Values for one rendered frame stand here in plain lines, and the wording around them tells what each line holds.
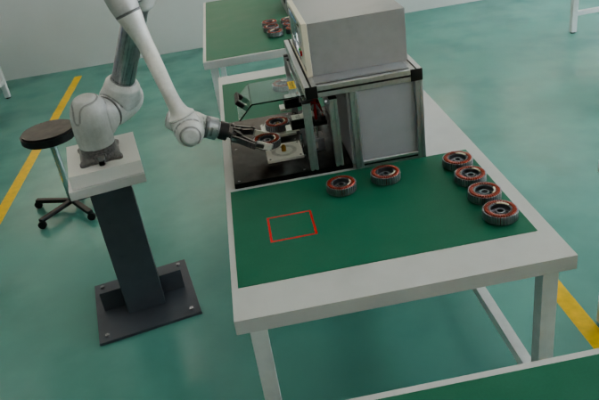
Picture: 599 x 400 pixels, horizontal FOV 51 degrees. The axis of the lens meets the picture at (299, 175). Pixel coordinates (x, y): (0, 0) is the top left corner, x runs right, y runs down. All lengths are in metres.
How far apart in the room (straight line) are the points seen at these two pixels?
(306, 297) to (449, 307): 1.20
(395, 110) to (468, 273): 0.79
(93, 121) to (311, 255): 1.18
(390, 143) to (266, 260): 0.75
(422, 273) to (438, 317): 1.00
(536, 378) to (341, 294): 0.57
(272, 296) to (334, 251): 0.27
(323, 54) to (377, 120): 0.32
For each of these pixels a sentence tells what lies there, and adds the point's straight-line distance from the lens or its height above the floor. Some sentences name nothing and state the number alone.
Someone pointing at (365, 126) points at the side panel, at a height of 0.92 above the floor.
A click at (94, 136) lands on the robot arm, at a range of 2.78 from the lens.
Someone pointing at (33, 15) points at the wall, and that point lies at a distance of 7.52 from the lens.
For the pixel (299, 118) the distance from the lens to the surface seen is 2.57.
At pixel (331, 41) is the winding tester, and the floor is 1.24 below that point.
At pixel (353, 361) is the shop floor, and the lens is 2.72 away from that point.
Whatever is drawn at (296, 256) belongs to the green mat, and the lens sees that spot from 2.03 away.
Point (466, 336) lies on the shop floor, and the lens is 2.81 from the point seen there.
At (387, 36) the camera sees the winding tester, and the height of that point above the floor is 1.22.
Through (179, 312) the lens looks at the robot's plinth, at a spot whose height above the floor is 0.02.
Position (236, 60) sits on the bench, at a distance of 4.13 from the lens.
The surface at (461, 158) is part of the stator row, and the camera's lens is 2.46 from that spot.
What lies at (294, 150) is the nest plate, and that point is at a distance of 2.63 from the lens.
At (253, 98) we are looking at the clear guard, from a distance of 2.44.
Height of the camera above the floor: 1.91
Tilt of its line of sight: 28 degrees down
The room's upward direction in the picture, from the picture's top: 9 degrees counter-clockwise
